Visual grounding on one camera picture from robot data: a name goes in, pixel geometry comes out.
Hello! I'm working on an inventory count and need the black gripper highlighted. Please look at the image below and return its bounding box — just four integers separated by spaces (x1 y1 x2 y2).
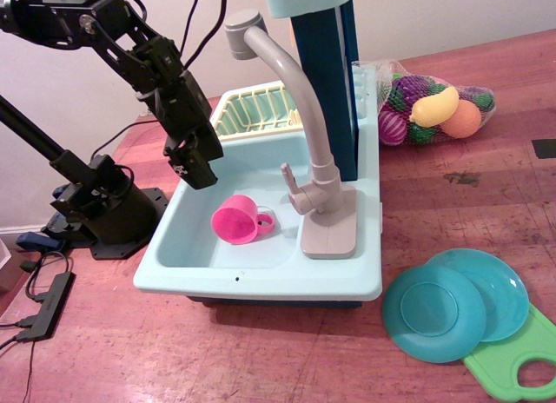
137 71 223 189

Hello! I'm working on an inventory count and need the pink plastic toy cup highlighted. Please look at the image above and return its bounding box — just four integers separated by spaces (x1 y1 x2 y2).
210 195 275 245

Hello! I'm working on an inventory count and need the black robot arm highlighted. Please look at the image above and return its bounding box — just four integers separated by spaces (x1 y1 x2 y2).
1 0 223 189

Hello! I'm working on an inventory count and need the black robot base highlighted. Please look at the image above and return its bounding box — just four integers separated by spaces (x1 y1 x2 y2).
42 150 169 260

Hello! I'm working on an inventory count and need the cream dish drying rack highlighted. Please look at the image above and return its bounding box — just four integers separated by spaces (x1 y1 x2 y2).
210 81 303 142

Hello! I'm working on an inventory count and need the light blue toy sink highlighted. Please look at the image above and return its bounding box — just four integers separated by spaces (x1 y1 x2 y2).
133 64 382 301

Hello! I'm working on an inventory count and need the grey toy faucet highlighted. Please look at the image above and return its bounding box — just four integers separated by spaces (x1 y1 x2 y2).
224 9 357 259

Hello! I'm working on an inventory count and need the blue table clamp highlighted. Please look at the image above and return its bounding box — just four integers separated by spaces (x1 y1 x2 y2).
16 232 64 252

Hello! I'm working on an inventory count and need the dark blue water tank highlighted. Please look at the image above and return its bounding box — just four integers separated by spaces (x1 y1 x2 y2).
267 0 359 182

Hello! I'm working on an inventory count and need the black USB hub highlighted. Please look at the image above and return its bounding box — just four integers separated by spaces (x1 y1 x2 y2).
15 271 76 343

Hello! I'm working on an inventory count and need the mesh bag of toy fruit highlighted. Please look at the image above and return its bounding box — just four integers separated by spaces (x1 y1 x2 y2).
352 59 496 147

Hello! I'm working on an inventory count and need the yellow toy banana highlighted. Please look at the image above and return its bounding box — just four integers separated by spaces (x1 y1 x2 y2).
409 87 460 128

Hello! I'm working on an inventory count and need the orange toy fruit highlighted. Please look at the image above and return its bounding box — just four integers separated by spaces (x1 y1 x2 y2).
440 100 481 139

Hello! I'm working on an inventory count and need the teal plate front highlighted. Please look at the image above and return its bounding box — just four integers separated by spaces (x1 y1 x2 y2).
382 265 487 363

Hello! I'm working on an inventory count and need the teal plate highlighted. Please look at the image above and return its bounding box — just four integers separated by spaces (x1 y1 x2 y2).
427 248 529 342
382 265 487 363

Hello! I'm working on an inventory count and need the teal plate rear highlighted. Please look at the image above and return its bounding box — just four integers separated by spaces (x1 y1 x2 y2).
427 248 529 342

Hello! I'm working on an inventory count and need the black tape patch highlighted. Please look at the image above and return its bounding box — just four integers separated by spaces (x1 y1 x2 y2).
532 139 556 159

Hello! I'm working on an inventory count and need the green plastic cutting board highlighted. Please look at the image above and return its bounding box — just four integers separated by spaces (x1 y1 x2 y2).
462 305 555 402

